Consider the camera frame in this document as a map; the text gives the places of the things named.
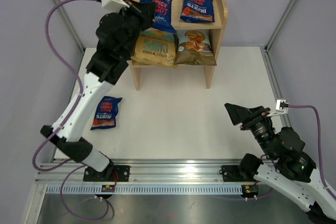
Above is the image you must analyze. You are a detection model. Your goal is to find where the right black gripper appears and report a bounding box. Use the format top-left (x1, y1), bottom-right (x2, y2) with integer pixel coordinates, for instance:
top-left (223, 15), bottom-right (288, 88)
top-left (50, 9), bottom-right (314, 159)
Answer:
top-left (224, 102), bottom-right (277, 158)

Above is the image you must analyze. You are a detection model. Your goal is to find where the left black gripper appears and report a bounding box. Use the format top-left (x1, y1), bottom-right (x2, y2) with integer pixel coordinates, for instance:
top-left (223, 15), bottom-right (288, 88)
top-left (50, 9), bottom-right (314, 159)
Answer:
top-left (115, 0), bottom-right (156, 58)

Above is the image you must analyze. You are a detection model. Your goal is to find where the blue burts bag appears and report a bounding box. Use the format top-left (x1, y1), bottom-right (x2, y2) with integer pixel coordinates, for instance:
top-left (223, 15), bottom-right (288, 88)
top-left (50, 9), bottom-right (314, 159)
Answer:
top-left (180, 0), bottom-right (215, 23)
top-left (140, 0), bottom-right (175, 34)
top-left (90, 96), bottom-right (123, 130)

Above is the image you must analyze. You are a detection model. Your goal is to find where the yellow kettle chips bag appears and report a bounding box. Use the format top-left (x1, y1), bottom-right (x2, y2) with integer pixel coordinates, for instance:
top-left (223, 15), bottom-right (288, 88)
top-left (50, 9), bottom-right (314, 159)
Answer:
top-left (131, 30), bottom-right (176, 68)

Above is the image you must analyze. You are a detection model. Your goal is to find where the light blue cassava chips bag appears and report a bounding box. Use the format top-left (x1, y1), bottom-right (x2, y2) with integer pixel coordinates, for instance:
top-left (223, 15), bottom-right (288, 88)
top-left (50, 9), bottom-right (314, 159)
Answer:
top-left (174, 29), bottom-right (216, 66)

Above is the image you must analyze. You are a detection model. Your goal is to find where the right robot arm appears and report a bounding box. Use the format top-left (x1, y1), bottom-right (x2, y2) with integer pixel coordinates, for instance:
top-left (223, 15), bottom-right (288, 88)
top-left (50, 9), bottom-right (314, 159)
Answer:
top-left (220, 99), bottom-right (335, 223)

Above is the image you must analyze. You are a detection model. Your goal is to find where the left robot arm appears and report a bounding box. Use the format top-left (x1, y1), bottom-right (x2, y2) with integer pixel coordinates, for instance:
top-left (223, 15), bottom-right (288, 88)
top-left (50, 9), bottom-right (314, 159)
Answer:
top-left (40, 0), bottom-right (156, 181)

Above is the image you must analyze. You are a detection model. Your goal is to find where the wooden two-tier shelf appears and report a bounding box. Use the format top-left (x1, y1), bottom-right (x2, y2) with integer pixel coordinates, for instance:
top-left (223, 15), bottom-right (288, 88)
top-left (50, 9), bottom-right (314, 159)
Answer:
top-left (130, 0), bottom-right (228, 91)

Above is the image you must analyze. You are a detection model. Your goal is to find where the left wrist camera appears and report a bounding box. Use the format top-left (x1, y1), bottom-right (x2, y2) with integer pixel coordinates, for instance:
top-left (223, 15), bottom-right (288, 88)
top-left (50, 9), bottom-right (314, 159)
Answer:
top-left (101, 0), bottom-right (129, 12)

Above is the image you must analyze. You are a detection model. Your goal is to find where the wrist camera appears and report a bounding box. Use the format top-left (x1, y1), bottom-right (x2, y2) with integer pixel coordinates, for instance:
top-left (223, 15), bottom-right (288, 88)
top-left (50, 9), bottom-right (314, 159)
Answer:
top-left (267, 99), bottom-right (289, 118)
top-left (101, 0), bottom-right (129, 12)

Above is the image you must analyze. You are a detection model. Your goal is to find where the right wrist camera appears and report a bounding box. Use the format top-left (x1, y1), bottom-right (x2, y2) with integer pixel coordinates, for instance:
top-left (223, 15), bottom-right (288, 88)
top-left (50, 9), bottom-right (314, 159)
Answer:
top-left (267, 99), bottom-right (289, 118)

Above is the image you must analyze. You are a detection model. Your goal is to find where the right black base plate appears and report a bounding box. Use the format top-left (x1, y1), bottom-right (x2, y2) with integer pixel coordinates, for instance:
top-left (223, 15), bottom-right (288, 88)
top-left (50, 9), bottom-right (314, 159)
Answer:
top-left (219, 165), bottom-right (255, 182)

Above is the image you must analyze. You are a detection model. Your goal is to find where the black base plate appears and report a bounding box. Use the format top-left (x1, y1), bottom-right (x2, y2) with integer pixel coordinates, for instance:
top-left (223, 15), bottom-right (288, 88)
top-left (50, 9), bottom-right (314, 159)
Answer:
top-left (83, 165), bottom-right (130, 182)
top-left (219, 165), bottom-right (255, 182)

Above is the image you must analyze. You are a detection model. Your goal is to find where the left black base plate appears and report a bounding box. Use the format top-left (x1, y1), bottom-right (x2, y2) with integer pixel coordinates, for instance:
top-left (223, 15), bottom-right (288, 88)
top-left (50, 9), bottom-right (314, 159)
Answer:
top-left (83, 165), bottom-right (130, 182)

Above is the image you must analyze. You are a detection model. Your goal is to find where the aluminium mounting rail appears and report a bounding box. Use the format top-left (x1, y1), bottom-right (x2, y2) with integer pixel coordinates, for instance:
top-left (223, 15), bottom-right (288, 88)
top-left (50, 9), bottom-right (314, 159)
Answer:
top-left (35, 158), bottom-right (266, 184)

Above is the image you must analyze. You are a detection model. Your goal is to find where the white slotted cable duct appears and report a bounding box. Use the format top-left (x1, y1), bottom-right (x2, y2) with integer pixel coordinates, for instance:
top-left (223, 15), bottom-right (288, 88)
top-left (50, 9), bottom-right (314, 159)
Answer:
top-left (46, 184), bottom-right (243, 195)

